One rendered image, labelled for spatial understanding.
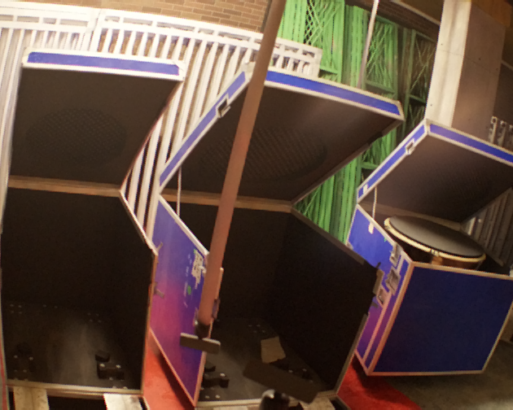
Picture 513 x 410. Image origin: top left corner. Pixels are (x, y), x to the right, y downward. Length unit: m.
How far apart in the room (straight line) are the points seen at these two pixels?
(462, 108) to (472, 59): 0.49
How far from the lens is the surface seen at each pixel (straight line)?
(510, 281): 3.58
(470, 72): 4.57
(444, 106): 4.49
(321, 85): 2.45
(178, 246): 2.74
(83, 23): 3.79
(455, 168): 3.75
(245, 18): 5.45
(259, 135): 2.81
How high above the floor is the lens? 1.79
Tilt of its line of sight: 15 degrees down
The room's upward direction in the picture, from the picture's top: 14 degrees clockwise
